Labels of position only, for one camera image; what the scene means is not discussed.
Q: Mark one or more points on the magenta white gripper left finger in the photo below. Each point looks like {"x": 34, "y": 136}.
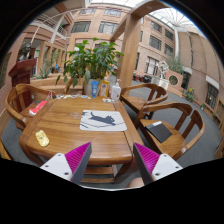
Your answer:
{"x": 70, "y": 166}

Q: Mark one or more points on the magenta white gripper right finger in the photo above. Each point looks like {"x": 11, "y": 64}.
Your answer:
{"x": 153, "y": 166}

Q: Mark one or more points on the yellow computer mouse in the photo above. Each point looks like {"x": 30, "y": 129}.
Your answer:
{"x": 42, "y": 138}

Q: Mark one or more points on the cat print mouse pad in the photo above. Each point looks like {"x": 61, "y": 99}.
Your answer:
{"x": 102, "y": 121}

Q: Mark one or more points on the black notebook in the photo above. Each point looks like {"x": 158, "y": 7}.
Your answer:
{"x": 159, "y": 131}

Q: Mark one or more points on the near right wooden chair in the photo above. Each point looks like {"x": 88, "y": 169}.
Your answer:
{"x": 174, "y": 145}

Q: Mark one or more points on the wooden chair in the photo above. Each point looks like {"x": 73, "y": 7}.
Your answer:
{"x": 154, "y": 94}
{"x": 174, "y": 145}
{"x": 19, "y": 101}

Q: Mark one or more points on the red white box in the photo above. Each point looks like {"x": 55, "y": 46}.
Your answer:
{"x": 34, "y": 111}

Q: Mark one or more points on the far right wooden chair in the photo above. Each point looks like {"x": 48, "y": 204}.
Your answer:
{"x": 154, "y": 94}

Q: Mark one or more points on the clear hand sanitizer bottle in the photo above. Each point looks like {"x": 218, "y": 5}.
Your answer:
{"x": 115, "y": 91}

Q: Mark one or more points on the yellow snack bag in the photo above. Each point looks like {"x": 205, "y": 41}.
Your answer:
{"x": 104, "y": 88}

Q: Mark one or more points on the blue tube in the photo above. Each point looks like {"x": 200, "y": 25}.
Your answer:
{"x": 94, "y": 88}

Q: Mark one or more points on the left wooden chair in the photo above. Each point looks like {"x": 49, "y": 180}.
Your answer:
{"x": 19, "y": 101}

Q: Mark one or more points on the wooden pillar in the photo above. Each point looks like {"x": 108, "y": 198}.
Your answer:
{"x": 130, "y": 27}

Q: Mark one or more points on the dark red wooden podium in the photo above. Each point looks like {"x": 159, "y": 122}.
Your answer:
{"x": 22, "y": 71}

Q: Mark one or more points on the green potted plant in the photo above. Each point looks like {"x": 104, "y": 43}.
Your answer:
{"x": 84, "y": 63}

